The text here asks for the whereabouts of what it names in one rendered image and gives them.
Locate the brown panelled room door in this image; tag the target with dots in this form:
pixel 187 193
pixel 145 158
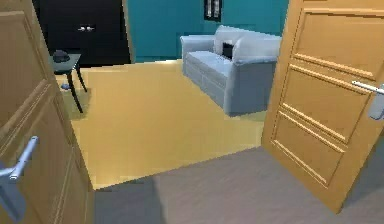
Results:
pixel 30 110

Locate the dark framed wall picture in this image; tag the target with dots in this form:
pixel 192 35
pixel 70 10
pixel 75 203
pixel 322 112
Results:
pixel 213 10

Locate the small black cushion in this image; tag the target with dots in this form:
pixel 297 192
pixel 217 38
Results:
pixel 227 50

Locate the black cupboard with silver knobs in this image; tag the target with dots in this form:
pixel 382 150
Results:
pixel 83 36

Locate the dark side table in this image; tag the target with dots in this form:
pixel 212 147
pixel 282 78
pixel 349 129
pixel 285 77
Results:
pixel 68 71

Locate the light grey sofa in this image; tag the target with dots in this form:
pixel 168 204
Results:
pixel 233 76

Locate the small grey floor object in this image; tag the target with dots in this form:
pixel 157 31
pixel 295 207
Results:
pixel 65 86

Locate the orange panelled room door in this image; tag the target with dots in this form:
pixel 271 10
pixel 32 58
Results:
pixel 326 100

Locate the dark grey round hat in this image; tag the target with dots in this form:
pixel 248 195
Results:
pixel 60 56

